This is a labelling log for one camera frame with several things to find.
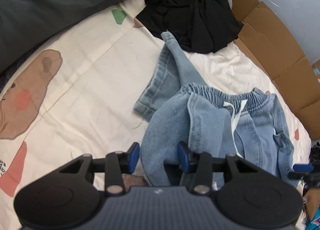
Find light blue denim jeans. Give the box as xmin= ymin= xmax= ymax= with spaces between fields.
xmin=134 ymin=32 xmax=298 ymax=187

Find black garment pile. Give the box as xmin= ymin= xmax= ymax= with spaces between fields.
xmin=136 ymin=0 xmax=243 ymax=54

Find flattened brown cardboard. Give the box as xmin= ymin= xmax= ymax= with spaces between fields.
xmin=232 ymin=0 xmax=319 ymax=140

